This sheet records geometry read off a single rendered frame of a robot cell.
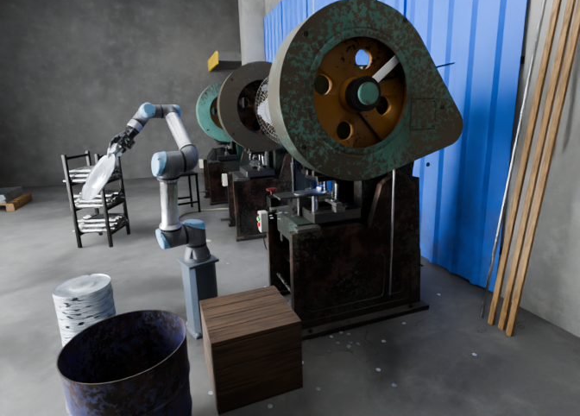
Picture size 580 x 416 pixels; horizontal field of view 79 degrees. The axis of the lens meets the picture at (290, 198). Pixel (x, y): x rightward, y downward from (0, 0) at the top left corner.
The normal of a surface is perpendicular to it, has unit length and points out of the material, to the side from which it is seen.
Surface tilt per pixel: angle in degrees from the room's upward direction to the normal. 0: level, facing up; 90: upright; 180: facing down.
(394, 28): 90
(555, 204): 90
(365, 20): 90
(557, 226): 90
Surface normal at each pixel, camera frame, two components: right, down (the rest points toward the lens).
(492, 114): -0.29, 0.22
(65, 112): 0.33, 0.20
